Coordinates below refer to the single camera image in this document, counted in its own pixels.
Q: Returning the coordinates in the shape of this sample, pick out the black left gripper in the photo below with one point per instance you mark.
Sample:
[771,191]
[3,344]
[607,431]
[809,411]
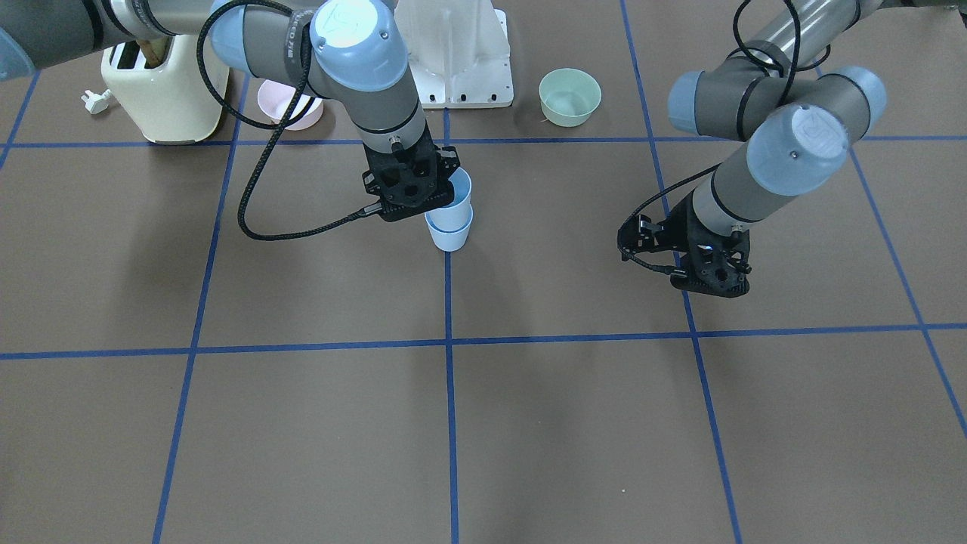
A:
[678,224]

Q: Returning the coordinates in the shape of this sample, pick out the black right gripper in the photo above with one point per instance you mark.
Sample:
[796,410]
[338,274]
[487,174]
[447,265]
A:
[449,159]

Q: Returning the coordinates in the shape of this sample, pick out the blue cup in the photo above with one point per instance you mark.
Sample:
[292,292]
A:
[450,226]
[462,191]

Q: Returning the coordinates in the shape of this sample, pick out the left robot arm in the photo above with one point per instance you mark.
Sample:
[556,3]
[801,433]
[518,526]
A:
[794,135]

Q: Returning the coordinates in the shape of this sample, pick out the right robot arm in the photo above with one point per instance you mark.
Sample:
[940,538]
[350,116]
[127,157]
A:
[349,51]

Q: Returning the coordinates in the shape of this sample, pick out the green bowl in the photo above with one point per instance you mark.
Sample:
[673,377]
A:
[569,96]

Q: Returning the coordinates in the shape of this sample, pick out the cream toaster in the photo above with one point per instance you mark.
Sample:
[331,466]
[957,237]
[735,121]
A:
[170,103]

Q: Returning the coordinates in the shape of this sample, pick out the bread slice in toaster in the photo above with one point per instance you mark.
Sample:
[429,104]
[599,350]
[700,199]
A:
[154,52]

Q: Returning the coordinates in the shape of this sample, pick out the white power plug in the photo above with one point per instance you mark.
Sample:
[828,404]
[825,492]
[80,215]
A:
[96,103]

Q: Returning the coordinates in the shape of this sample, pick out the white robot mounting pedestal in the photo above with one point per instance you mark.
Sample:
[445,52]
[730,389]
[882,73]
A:
[459,53]

